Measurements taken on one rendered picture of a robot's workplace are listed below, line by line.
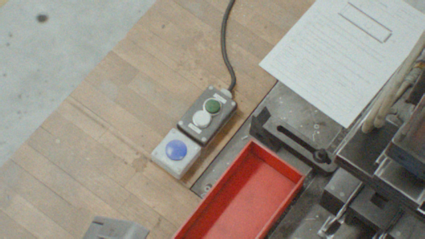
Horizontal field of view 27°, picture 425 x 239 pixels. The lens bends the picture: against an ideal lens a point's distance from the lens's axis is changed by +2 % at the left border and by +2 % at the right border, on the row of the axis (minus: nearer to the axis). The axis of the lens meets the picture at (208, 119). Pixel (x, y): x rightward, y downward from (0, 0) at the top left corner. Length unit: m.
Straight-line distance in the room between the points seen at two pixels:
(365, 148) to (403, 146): 0.14
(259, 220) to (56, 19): 1.41
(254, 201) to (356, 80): 0.32
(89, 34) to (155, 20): 1.04
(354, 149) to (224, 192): 0.31
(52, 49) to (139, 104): 1.13
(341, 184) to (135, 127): 0.40
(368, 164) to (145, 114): 0.47
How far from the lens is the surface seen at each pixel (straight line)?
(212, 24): 1.74
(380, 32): 1.78
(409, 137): 1.26
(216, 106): 1.62
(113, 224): 1.16
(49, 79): 2.72
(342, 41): 1.75
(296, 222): 1.59
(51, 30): 2.80
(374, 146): 1.40
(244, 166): 1.61
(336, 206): 1.56
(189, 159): 1.59
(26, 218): 1.61
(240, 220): 1.58
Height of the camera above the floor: 2.41
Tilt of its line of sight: 66 degrees down
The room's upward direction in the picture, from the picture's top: 4 degrees clockwise
